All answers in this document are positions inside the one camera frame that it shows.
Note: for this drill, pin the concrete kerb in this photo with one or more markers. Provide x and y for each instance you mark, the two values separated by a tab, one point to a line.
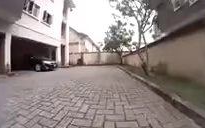
163	93

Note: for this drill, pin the black car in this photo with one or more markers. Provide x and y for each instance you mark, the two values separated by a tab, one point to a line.
43	63

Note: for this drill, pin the beige boundary wall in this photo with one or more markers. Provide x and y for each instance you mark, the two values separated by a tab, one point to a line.
183	56

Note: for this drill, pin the grey building with carport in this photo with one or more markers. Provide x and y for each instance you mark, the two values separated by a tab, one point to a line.
3	10

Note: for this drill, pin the white building with carport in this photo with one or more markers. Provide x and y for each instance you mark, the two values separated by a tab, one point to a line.
33	31

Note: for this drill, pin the grass strip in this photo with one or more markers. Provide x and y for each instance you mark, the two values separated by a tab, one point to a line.
190	91

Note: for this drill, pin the grey brick paving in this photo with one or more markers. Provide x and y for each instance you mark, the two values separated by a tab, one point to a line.
90	96

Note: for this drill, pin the bushy tree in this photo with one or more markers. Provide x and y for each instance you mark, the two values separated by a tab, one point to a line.
118	38

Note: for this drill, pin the tall slim tree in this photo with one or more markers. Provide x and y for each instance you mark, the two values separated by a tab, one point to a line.
145	69

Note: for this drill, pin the dark grey building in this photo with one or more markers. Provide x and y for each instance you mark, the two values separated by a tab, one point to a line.
190	18

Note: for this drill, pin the pale building with pitched roof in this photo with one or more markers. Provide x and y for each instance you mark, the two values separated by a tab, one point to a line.
78	45

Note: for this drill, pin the pale end wall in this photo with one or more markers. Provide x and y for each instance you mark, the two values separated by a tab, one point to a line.
96	58

